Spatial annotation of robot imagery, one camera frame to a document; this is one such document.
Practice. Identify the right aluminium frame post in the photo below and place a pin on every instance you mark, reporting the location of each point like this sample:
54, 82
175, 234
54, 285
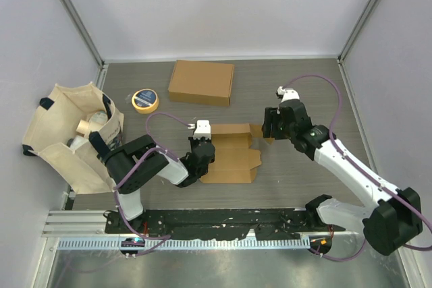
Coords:
357, 29

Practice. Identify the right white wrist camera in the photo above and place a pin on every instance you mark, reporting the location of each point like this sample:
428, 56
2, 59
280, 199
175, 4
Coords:
284, 94

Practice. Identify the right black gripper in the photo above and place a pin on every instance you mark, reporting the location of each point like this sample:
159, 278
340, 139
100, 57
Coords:
272, 115

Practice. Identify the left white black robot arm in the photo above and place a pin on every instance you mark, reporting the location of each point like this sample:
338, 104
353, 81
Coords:
134, 164

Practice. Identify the aluminium frame post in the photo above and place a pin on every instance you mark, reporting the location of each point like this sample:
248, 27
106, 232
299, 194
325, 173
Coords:
72, 12
357, 29

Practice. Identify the beige canvas tote bag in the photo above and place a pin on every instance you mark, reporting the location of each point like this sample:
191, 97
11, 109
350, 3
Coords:
54, 124

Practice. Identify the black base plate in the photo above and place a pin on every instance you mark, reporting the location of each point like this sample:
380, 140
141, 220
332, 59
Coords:
227, 224

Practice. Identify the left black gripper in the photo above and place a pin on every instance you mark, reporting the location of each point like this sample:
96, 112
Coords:
194, 141

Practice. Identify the white slotted cable duct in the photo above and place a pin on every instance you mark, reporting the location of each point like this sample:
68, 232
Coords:
133, 243

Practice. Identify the cardboard tube in bag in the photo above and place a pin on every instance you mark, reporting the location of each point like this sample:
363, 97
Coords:
83, 127

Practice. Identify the large brown cardboard box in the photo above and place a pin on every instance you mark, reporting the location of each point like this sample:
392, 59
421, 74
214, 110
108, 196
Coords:
200, 82

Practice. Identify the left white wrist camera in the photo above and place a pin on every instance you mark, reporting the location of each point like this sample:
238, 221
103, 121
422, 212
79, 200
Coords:
201, 130

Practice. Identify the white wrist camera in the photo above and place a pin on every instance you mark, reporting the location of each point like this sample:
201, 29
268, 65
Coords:
284, 94
201, 130

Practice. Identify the left aluminium frame post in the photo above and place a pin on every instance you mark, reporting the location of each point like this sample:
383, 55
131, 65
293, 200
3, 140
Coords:
72, 12

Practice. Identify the yellow masking tape roll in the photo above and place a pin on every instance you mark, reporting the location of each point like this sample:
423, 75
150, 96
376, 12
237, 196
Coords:
145, 101

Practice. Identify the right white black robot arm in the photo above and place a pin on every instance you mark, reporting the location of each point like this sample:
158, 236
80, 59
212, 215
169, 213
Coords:
388, 217

